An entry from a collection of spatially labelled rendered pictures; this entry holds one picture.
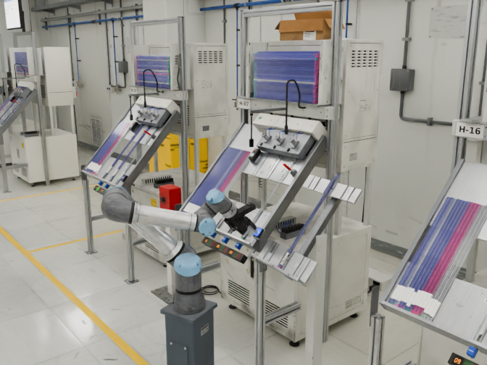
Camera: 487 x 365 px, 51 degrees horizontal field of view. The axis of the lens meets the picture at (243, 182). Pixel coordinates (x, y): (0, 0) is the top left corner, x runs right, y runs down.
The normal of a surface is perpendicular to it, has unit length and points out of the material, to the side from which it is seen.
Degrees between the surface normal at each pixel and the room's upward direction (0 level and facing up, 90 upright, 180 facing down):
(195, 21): 90
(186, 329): 90
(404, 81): 90
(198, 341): 90
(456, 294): 44
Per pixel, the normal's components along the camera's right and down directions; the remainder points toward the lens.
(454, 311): -0.54, -0.58
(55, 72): 0.63, 0.19
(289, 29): -0.73, 0.00
